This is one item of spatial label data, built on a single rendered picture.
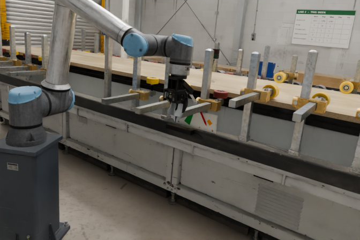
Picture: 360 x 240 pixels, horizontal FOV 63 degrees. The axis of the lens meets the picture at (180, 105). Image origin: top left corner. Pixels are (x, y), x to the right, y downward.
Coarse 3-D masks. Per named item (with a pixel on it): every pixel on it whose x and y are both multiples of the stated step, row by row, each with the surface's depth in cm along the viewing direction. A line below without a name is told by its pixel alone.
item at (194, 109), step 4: (220, 100) 163; (200, 104) 149; (204, 104) 149; (208, 104) 152; (188, 108) 139; (192, 108) 140; (196, 108) 142; (200, 108) 146; (204, 108) 149; (208, 108) 153; (184, 112) 134; (188, 112) 137; (192, 112) 140; (196, 112) 143; (184, 116) 134
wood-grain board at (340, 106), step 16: (16, 48) 320; (32, 48) 336; (48, 48) 354; (80, 64) 237; (96, 64) 241; (112, 64) 250; (128, 64) 259; (144, 64) 270; (160, 64) 281; (160, 80) 194; (192, 80) 199; (224, 80) 211; (240, 80) 218; (288, 96) 169; (336, 96) 183; (352, 96) 188; (336, 112) 138; (352, 112) 141
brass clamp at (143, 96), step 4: (128, 92) 187; (132, 92) 185; (136, 92) 183; (140, 92) 181; (144, 92) 182; (148, 92) 183; (140, 96) 182; (144, 96) 181; (148, 96) 184; (144, 100) 181
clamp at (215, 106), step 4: (196, 100) 160; (200, 100) 158; (204, 100) 156; (208, 100) 155; (212, 100) 156; (212, 104) 154; (216, 104) 153; (220, 104) 156; (212, 108) 154; (216, 108) 153; (220, 108) 157
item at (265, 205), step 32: (0, 96) 339; (96, 96) 239; (64, 128) 272; (96, 128) 251; (224, 128) 177; (256, 128) 166; (288, 128) 156; (320, 128) 147; (352, 128) 139; (96, 160) 256; (128, 160) 234; (160, 160) 215; (192, 160) 199; (352, 160) 141; (160, 192) 219; (192, 192) 199; (224, 192) 188; (256, 192) 176; (288, 192) 165; (224, 224) 191; (256, 224) 175; (288, 224) 167; (320, 224) 157; (352, 224) 148
